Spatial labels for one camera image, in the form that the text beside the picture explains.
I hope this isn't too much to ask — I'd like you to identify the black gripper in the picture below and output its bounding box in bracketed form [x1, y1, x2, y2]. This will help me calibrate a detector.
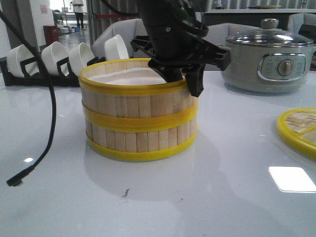
[131, 23, 231, 97]

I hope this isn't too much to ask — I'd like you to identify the bamboo steamer tier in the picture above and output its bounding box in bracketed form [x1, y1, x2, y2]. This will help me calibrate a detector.
[85, 117, 197, 162]
[79, 58, 198, 131]

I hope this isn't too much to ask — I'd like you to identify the woven bamboo steamer lid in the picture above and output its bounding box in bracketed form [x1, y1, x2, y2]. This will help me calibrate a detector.
[276, 108, 316, 159]

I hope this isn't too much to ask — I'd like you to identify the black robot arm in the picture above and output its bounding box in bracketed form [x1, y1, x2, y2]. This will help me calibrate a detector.
[131, 0, 231, 97]

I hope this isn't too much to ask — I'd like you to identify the grey chair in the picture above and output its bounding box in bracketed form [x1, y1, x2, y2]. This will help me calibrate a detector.
[287, 13, 316, 38]
[91, 19, 148, 58]
[197, 23, 262, 72]

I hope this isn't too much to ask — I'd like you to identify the left grey chair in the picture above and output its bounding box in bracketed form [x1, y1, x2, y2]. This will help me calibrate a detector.
[91, 19, 148, 58]

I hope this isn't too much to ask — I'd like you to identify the white bowl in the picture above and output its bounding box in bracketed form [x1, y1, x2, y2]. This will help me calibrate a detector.
[69, 42, 95, 76]
[6, 44, 39, 78]
[41, 41, 69, 76]
[104, 35, 129, 61]

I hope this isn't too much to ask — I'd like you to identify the grey electric cooking pot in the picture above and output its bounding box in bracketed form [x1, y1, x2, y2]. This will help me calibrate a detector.
[219, 42, 316, 93]

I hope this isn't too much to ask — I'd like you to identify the glass pot lid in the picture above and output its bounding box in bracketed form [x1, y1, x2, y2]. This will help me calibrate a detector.
[226, 18, 314, 47]

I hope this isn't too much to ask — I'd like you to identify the person in background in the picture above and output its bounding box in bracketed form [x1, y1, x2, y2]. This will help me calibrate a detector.
[71, 0, 84, 29]

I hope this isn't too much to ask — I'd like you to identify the far right grey chair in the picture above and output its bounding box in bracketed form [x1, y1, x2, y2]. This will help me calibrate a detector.
[287, 13, 316, 38]

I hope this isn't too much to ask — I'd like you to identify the red bin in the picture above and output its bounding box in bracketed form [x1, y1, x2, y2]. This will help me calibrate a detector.
[43, 25, 59, 46]

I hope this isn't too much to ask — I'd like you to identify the black bowl rack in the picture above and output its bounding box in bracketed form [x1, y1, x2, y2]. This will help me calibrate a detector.
[0, 56, 107, 87]

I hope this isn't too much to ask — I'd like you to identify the black hanging cable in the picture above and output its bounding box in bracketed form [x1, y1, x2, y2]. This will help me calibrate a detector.
[0, 9, 57, 187]

